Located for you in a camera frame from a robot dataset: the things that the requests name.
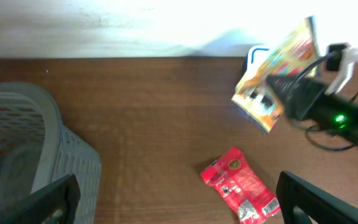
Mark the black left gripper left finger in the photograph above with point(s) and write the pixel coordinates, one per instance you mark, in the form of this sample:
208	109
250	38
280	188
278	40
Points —
55	203

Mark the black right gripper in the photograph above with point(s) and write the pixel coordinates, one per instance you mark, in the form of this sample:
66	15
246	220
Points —
306	100

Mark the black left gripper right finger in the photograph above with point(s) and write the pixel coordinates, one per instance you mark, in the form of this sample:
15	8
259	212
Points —
303	202

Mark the yellow chips bag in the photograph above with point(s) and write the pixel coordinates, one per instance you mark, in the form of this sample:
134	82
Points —
256	95

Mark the red snack packet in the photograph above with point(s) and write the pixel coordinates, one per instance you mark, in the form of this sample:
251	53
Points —
242	190

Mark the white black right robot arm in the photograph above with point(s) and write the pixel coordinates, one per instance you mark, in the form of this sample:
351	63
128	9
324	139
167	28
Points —
350	134

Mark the white barcode scanner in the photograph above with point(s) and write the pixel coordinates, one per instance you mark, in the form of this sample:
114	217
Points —
256	54

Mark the grey plastic lattice basket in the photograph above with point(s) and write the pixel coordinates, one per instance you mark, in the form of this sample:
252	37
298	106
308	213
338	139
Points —
36	149

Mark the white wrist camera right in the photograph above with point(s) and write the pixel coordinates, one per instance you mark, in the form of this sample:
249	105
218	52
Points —
343	63

